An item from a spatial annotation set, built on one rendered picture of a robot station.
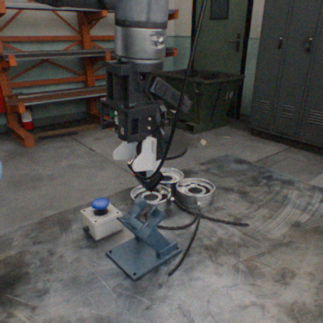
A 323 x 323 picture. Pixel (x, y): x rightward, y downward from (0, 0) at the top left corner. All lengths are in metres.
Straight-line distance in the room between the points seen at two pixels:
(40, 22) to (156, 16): 4.11
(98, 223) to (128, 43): 0.40
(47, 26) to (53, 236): 3.97
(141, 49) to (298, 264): 0.50
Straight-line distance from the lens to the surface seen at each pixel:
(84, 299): 0.59
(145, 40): 0.45
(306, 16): 3.61
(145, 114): 0.47
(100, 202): 0.70
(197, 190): 0.86
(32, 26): 4.50
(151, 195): 0.82
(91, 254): 0.68
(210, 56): 5.01
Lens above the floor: 1.23
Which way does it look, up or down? 25 degrees down
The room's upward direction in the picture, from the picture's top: straight up
